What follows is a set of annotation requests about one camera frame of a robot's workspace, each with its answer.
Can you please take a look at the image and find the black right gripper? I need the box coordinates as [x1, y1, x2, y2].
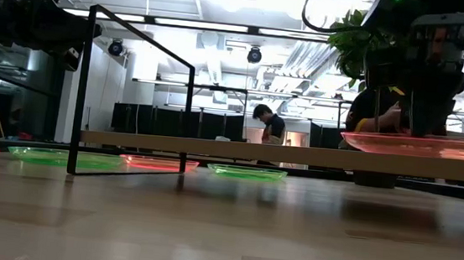
[399, 8, 464, 141]

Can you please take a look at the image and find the long ceiling light bar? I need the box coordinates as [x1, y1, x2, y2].
[62, 7, 464, 58]

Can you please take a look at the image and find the green potted plant black pot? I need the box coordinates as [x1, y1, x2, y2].
[314, 6, 414, 190]

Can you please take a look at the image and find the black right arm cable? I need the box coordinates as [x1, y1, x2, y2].
[300, 0, 382, 39]

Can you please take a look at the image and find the black background rig frame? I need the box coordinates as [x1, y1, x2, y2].
[128, 78, 249, 143]

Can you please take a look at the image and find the wooden shelf black metal frame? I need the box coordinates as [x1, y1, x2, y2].
[65, 2, 464, 215]

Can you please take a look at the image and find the black round ceiling spotlight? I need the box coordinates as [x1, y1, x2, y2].
[107, 38, 125, 57]
[245, 45, 263, 65]

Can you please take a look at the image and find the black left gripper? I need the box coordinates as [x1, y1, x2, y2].
[19, 0, 105, 60]

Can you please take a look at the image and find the black office partition row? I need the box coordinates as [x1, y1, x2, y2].
[110, 101, 246, 143]

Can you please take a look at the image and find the translucent green plastic plate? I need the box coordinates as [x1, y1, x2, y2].
[5, 144, 126, 174]
[206, 163, 289, 184]

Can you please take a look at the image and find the person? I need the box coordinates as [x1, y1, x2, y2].
[342, 84, 408, 138]
[249, 102, 289, 146]

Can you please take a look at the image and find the black aluminium table frame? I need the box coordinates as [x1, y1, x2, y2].
[0, 138, 464, 200]

